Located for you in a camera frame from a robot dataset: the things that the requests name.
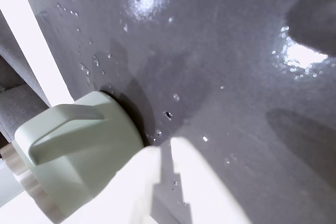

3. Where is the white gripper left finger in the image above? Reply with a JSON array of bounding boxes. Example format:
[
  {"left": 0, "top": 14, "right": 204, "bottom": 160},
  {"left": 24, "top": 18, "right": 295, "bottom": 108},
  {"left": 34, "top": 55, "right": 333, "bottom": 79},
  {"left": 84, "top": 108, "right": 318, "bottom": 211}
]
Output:
[{"left": 65, "top": 145, "right": 161, "bottom": 224}]

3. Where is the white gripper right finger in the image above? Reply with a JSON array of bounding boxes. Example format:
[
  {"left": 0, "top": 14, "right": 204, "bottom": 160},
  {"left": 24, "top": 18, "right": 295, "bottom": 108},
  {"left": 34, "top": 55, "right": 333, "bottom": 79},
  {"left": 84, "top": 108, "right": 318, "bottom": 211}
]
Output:
[{"left": 170, "top": 136, "right": 252, "bottom": 224}]

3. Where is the black table mat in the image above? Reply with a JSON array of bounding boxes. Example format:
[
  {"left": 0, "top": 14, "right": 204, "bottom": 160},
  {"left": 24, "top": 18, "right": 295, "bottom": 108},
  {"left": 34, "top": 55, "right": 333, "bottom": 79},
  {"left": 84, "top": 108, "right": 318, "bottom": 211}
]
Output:
[{"left": 15, "top": 0, "right": 336, "bottom": 224}]

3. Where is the grey fabric furniture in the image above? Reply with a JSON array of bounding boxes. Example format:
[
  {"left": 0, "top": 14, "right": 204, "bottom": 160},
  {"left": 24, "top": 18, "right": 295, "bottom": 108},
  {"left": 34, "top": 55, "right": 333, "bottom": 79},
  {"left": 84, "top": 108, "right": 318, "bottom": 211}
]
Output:
[{"left": 0, "top": 11, "right": 50, "bottom": 143}]

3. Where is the pale green cup with handle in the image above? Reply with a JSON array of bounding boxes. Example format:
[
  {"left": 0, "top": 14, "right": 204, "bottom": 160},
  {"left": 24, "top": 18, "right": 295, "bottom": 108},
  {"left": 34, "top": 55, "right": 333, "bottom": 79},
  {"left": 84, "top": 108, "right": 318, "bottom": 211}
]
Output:
[{"left": 0, "top": 90, "right": 145, "bottom": 223}]

